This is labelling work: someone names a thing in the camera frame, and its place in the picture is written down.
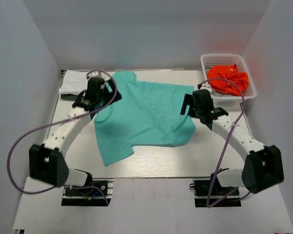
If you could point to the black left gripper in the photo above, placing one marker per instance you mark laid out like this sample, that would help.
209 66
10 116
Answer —
116 97

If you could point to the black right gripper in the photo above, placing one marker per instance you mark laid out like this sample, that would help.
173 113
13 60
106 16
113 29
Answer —
188 100

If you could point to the teal t shirt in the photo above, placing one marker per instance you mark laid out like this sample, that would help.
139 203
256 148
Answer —
147 115

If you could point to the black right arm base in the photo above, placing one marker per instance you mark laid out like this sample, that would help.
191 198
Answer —
200 187

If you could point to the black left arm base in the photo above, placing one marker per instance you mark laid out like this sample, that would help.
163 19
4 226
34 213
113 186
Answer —
97 193

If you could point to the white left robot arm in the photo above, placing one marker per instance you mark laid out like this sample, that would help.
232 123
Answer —
47 160

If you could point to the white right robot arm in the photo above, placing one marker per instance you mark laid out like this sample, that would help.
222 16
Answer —
263 166

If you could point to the grey t shirt in basket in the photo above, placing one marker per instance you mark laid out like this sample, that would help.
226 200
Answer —
217 94

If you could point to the white plastic basket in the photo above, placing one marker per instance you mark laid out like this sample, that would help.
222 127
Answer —
210 60

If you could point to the folded white t shirt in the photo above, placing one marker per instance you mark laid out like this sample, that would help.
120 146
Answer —
73 83

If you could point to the folded dark green t shirt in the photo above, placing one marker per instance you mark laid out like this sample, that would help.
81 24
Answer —
68 97

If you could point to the orange t shirt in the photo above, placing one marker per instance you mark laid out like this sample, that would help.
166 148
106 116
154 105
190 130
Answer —
228 79

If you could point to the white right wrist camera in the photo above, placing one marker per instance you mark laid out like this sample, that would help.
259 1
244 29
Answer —
204 86

